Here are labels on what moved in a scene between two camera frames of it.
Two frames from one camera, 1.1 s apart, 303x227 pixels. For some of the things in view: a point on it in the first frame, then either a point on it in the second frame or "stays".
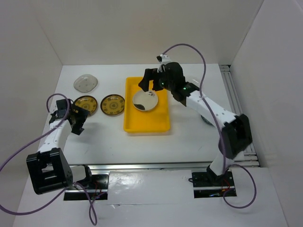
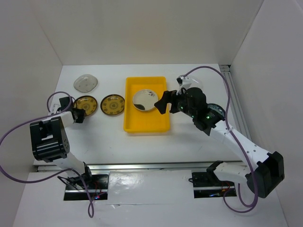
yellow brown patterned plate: [87, 102] stays
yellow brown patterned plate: [112, 104] stays
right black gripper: [149, 75] to [169, 96]
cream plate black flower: [145, 101] stays
